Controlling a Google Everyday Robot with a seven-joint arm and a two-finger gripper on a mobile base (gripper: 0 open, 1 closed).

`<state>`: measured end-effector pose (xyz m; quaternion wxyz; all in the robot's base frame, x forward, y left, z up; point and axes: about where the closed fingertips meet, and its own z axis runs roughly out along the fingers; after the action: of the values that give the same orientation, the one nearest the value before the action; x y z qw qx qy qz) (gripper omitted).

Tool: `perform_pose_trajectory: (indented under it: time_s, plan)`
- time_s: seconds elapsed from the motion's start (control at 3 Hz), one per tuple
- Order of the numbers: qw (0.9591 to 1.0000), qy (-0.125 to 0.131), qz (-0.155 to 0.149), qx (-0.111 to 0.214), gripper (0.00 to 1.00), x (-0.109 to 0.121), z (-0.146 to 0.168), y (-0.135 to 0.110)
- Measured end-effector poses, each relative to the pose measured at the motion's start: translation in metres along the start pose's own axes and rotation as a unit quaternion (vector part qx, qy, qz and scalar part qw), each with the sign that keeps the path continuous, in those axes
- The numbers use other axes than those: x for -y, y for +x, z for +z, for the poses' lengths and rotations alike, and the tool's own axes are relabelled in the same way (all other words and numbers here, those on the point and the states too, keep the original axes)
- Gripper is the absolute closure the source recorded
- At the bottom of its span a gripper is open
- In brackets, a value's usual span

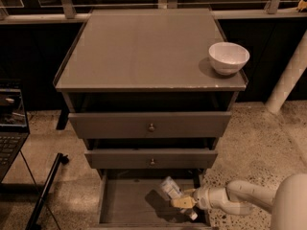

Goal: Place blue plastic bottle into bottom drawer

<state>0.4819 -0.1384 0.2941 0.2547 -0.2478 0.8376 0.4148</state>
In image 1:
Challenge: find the grey middle drawer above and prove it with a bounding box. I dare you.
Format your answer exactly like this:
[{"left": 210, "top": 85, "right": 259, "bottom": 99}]
[{"left": 84, "top": 149, "right": 218, "bottom": 169}]

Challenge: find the metal railing frame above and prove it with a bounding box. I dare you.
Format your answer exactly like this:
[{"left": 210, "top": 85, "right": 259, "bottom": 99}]
[{"left": 0, "top": 0, "right": 307, "bottom": 25}]

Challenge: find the grey top drawer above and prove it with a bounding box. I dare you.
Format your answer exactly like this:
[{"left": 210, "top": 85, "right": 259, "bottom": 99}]
[{"left": 69, "top": 111, "right": 231, "bottom": 139}]

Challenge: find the black stand leg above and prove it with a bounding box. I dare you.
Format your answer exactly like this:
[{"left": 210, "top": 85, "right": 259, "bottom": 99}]
[{"left": 25, "top": 153, "right": 69, "bottom": 230}]

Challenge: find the grey drawer cabinet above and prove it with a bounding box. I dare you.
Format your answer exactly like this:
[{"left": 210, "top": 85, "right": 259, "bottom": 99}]
[{"left": 52, "top": 7, "right": 249, "bottom": 230}]

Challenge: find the black laptop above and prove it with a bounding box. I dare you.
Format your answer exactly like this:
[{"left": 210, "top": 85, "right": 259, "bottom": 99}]
[{"left": 0, "top": 79, "right": 30, "bottom": 182}]

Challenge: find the grey drawer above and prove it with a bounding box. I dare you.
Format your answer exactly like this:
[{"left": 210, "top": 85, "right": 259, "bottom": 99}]
[
  {"left": 93, "top": 169, "right": 213, "bottom": 230},
  {"left": 84, "top": 149, "right": 218, "bottom": 169},
  {"left": 69, "top": 111, "right": 231, "bottom": 139}
]

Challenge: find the white diagonal pole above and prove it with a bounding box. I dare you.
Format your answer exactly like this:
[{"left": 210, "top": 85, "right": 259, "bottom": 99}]
[{"left": 265, "top": 31, "right": 307, "bottom": 113}]

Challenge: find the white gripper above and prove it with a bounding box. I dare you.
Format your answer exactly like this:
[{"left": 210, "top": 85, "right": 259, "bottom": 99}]
[{"left": 171, "top": 187, "right": 228, "bottom": 210}]

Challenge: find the white bowl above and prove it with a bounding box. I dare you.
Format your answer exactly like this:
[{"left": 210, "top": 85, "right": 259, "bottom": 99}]
[{"left": 208, "top": 42, "right": 250, "bottom": 76}]

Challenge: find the blue plastic bottle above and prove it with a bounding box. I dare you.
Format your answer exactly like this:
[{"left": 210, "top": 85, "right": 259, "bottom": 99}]
[{"left": 160, "top": 176, "right": 198, "bottom": 220}]

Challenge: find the grey bottom drawer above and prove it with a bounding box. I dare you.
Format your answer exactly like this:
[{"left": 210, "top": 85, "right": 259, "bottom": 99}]
[{"left": 93, "top": 169, "right": 213, "bottom": 230}]

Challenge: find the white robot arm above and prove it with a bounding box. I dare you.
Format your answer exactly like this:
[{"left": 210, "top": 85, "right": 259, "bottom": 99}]
[{"left": 171, "top": 173, "right": 307, "bottom": 230}]

